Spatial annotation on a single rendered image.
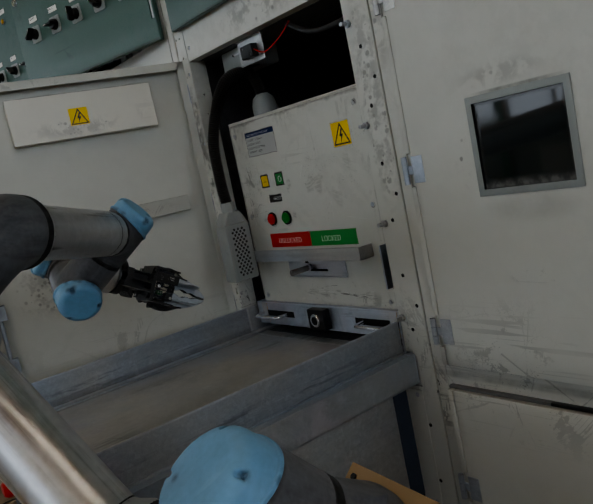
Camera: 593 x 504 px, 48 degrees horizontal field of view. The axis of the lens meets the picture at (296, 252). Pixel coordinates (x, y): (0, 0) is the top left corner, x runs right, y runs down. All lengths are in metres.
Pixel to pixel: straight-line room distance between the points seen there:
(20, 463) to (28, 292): 1.00
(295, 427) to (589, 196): 0.59
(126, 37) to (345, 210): 0.85
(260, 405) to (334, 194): 0.53
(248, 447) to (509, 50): 0.70
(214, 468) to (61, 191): 1.18
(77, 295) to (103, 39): 1.04
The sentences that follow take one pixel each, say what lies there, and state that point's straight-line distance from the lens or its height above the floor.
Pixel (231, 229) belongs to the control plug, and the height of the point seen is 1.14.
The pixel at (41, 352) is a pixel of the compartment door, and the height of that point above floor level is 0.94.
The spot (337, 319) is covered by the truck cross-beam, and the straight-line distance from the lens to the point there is 1.54.
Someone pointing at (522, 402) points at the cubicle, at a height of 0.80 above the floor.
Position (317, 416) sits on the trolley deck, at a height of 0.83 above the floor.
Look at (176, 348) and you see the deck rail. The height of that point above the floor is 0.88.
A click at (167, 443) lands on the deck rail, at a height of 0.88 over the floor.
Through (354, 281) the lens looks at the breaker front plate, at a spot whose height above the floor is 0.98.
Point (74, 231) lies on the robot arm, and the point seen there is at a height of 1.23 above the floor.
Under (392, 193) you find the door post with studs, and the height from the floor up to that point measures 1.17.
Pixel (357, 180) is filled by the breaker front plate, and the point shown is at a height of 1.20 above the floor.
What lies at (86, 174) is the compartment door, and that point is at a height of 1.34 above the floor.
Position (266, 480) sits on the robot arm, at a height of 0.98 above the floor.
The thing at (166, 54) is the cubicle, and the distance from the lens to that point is 1.89.
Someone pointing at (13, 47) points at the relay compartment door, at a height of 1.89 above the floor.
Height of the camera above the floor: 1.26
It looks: 7 degrees down
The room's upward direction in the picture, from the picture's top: 12 degrees counter-clockwise
